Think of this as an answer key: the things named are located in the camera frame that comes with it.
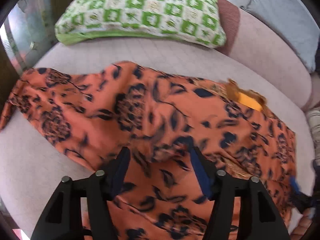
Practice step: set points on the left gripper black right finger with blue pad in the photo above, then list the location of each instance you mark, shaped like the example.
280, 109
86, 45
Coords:
258, 216

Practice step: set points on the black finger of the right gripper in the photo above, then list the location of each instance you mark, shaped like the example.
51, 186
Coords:
295, 190

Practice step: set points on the green white patterned pillow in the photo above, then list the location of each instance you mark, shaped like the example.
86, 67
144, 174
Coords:
194, 21

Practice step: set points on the orange floral blouse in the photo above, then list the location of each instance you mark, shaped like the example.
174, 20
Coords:
158, 116

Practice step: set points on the pink bolster cushion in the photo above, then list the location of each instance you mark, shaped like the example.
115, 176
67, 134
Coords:
256, 46

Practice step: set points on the grey pillow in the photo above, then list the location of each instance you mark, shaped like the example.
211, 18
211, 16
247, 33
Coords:
292, 21

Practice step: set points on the pink quilted bed sheet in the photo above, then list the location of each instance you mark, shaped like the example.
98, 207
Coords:
31, 168

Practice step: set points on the striped beige pillow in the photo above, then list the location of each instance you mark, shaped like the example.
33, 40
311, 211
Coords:
313, 118

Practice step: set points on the stained glass window panel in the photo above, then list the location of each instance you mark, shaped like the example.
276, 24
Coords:
28, 33

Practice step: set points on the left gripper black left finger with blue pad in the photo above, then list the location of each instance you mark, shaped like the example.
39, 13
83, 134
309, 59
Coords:
78, 208

